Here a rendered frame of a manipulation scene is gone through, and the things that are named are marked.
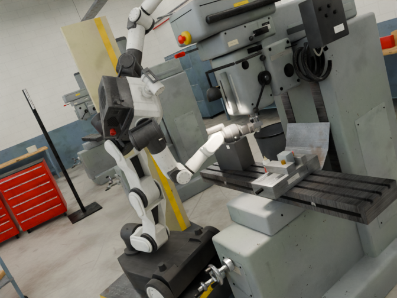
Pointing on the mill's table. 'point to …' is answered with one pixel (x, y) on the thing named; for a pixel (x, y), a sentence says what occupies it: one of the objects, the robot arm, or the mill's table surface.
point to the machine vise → (306, 160)
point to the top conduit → (238, 10)
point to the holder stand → (235, 155)
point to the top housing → (198, 12)
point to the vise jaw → (276, 167)
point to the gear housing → (234, 38)
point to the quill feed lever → (263, 78)
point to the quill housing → (244, 80)
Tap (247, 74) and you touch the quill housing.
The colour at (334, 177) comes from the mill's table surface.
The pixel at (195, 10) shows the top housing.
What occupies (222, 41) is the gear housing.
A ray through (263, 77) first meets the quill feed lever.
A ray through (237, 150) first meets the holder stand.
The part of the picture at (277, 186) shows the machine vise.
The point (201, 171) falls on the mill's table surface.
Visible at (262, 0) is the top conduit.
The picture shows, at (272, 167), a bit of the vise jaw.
